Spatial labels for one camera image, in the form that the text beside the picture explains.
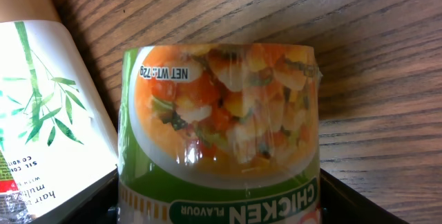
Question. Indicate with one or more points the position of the green snack bag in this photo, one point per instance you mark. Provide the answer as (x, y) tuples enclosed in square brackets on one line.
[(14, 207)]

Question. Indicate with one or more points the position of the white conditioner tube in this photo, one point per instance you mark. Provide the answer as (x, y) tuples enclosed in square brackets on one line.
[(56, 135)]

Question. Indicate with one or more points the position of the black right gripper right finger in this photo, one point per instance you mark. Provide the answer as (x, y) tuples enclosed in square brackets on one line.
[(343, 205)]

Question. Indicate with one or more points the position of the green cup noodles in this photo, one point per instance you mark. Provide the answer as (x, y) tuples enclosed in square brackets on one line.
[(219, 133)]

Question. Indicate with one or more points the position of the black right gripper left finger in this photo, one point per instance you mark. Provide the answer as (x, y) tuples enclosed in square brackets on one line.
[(96, 204)]

